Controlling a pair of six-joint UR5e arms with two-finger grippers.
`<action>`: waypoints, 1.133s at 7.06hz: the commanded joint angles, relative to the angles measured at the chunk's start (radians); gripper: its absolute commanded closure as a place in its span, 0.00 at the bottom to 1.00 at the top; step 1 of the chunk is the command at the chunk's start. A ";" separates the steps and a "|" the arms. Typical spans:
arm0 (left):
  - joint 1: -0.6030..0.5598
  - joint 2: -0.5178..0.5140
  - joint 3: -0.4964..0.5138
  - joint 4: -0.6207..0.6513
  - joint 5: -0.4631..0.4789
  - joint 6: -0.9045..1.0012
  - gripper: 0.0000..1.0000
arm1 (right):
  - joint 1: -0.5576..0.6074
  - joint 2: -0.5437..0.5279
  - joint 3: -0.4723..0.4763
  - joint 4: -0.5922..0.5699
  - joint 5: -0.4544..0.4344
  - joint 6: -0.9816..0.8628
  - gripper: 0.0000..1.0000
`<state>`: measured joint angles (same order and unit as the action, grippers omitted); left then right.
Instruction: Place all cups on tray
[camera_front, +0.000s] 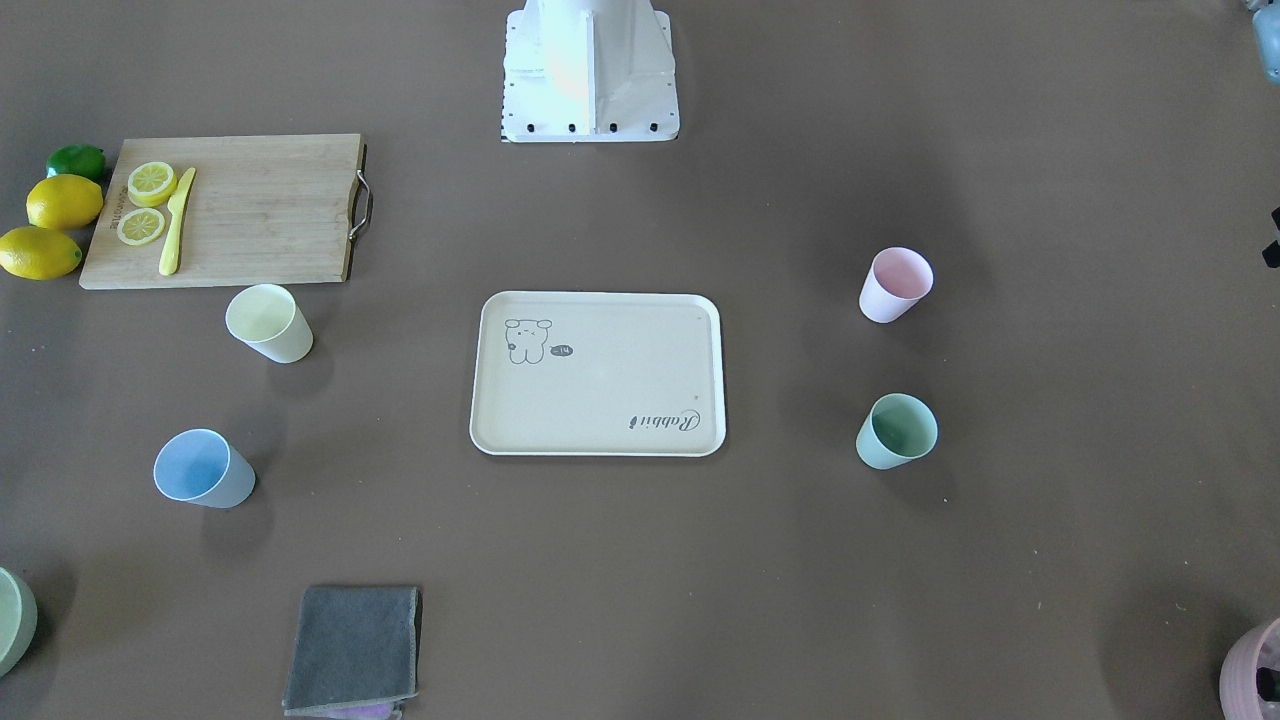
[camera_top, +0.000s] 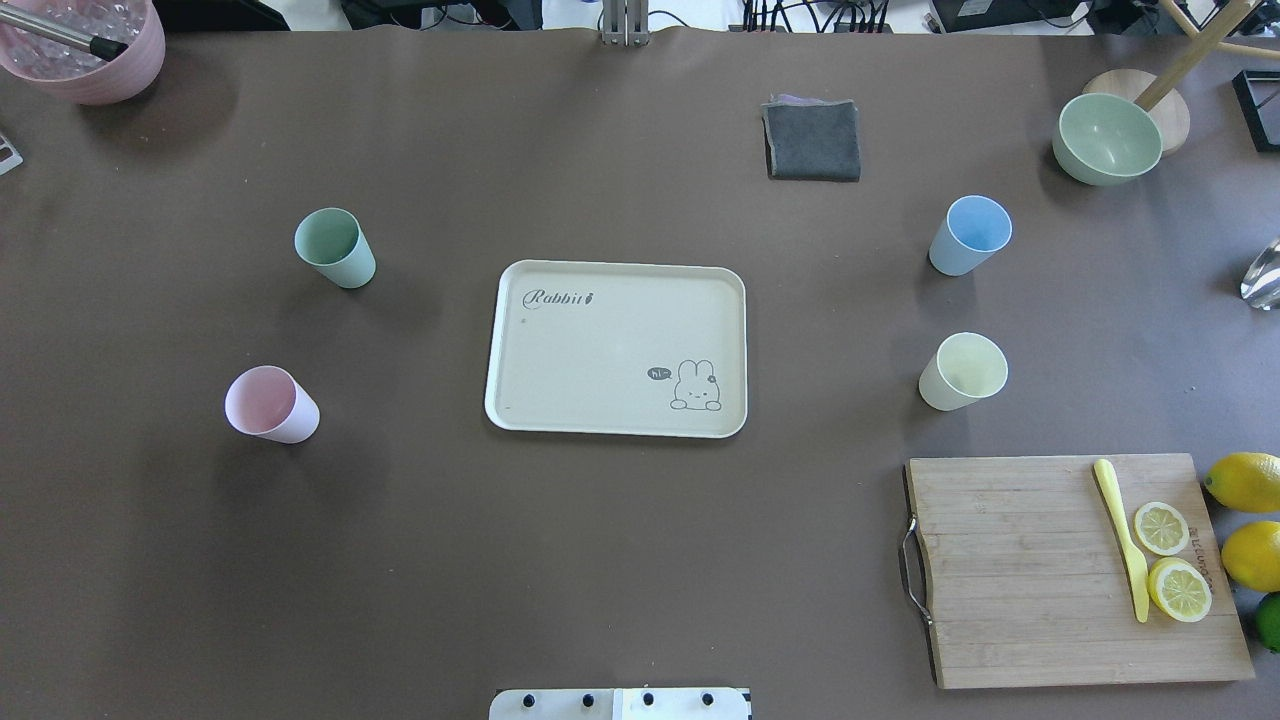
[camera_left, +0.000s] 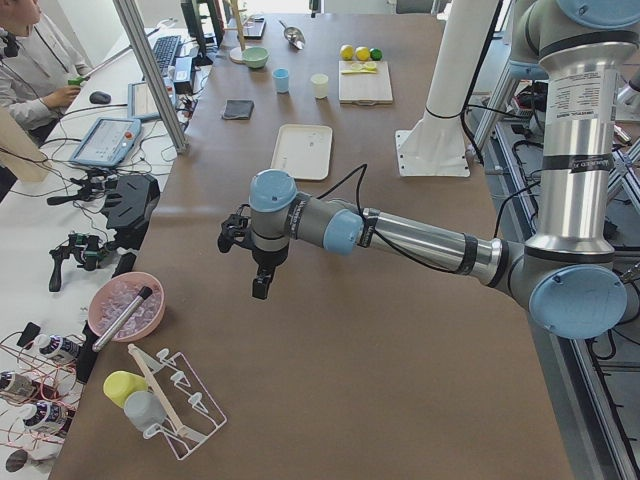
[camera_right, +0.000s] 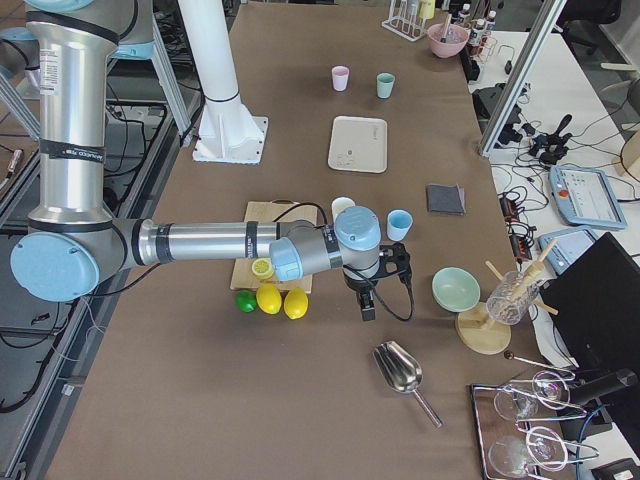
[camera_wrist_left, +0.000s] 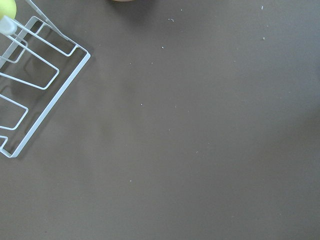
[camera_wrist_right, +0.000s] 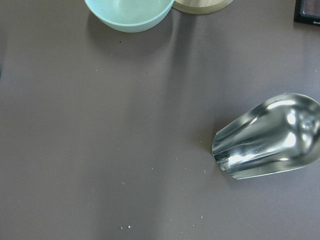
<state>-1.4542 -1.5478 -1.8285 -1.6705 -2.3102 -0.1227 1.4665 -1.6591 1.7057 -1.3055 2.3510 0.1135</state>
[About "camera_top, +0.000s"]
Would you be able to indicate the metal scoop black handle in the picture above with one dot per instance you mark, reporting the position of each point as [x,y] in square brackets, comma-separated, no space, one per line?
[101,47]

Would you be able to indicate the pink bowl with ice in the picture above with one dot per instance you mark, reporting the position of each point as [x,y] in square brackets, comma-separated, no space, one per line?
[63,72]

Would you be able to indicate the upper lemon slice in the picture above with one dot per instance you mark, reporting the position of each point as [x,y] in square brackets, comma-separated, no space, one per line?
[1161,528]

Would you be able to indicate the cream rabbit tray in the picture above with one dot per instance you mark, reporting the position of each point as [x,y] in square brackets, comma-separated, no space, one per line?
[619,348]

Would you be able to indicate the lower whole lemon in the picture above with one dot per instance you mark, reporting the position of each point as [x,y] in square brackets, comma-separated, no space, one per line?
[1250,556]

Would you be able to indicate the green lime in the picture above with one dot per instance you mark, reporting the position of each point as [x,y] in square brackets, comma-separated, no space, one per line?
[1266,621]

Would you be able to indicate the lower lemon slice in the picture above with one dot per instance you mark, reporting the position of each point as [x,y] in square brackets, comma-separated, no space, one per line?
[1179,590]

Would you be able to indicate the lemon slice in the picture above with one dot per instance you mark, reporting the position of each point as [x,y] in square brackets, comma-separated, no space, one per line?
[1179,590]
[1161,528]

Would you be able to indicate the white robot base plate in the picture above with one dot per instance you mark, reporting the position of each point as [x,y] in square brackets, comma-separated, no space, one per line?
[623,703]

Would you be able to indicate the green cup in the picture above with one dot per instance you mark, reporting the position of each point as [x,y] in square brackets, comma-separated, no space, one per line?
[330,240]

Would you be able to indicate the wooden stand with base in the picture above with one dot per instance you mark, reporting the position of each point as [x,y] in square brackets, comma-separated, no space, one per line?
[1157,94]

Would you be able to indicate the blue cup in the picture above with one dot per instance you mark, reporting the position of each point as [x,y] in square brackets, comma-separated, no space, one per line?
[975,227]

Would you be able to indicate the silver metal spoon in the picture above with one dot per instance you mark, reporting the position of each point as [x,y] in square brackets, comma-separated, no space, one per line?
[1259,287]

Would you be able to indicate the pale yellow cup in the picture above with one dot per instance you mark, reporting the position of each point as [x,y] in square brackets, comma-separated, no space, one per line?
[966,368]

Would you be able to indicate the whole lemon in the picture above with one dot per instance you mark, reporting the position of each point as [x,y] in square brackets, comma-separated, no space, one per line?
[1250,556]
[1245,481]

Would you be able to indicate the grey folded cloth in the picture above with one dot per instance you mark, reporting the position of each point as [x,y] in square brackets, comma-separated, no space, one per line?
[810,139]

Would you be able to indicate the wooden cutting board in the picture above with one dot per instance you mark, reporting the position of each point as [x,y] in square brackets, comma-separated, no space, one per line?
[1024,584]

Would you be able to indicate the pink cup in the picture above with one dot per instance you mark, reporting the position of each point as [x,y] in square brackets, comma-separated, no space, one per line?
[267,402]

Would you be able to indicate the yellow plastic knife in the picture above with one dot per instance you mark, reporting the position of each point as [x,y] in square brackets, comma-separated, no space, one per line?
[1134,561]

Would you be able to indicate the upper whole lemon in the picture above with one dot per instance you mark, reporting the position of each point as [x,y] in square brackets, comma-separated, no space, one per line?
[1245,481]

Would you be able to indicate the green bowl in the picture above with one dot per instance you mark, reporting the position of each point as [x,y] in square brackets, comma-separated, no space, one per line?
[1104,139]

